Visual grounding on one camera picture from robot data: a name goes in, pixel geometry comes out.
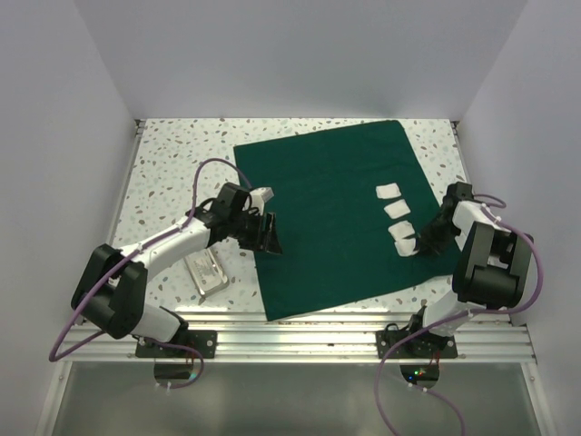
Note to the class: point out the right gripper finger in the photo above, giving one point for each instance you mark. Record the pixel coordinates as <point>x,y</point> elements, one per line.
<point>417,238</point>
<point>422,249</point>

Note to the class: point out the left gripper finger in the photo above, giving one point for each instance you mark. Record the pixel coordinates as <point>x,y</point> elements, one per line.
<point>272,243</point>
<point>259,234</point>

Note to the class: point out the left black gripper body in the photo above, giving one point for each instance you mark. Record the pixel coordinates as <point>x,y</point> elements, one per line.
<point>244,228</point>

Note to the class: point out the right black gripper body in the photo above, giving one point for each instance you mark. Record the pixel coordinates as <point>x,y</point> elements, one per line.
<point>438,232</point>

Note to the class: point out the white gauze pad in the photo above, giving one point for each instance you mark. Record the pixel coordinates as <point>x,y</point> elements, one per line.
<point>397,209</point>
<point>401,230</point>
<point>406,247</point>
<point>388,191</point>

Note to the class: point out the steel instrument tray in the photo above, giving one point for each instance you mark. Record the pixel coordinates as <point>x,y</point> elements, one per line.
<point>209,288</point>

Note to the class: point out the green surgical cloth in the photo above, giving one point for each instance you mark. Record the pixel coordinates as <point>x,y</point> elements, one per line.
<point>332,227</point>

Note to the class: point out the white suture packet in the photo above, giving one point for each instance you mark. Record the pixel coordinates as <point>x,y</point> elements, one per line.
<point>204,268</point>

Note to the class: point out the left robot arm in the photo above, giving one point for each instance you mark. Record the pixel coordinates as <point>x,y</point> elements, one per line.
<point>111,292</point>

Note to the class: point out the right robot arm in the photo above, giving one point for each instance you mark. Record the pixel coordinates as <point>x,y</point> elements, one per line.
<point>490,274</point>

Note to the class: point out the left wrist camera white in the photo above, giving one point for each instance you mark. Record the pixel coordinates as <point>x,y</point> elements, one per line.
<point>259,197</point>

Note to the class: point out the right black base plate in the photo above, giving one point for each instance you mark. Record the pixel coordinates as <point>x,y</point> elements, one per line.
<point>395,342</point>

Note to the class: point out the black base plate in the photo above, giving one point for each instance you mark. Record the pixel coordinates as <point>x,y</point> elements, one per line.
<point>180,347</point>
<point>395,342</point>

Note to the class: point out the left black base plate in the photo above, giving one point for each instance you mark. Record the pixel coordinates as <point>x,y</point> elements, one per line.
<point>180,347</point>

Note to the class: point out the aluminium rail frame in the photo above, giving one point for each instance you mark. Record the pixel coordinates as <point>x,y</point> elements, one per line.
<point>159,191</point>

